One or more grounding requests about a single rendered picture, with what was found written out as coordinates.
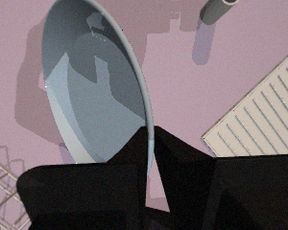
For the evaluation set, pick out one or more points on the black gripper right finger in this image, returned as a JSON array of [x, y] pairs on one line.
[[193, 181]]

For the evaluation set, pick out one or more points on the beige ribbed draining mat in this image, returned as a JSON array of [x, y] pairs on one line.
[[258, 123]]

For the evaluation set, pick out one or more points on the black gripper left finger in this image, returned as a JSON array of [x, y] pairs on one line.
[[118, 184]]

